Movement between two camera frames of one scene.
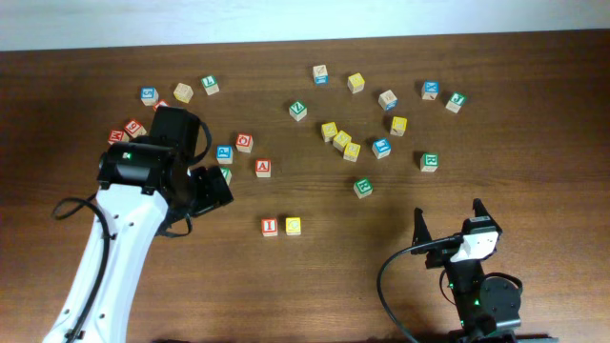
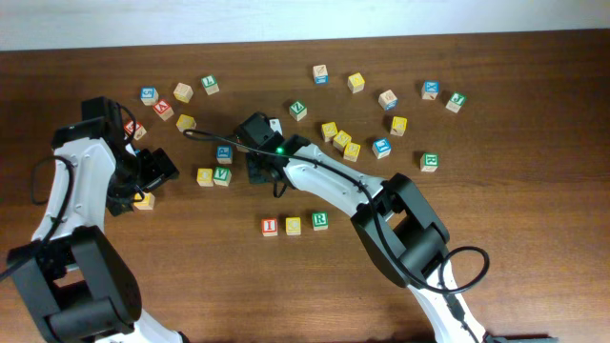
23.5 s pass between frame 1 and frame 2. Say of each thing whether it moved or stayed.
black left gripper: moved
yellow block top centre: stayed
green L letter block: stayed
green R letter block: moved
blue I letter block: stayed
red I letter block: stayed
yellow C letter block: stayed
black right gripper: moved
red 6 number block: stayed
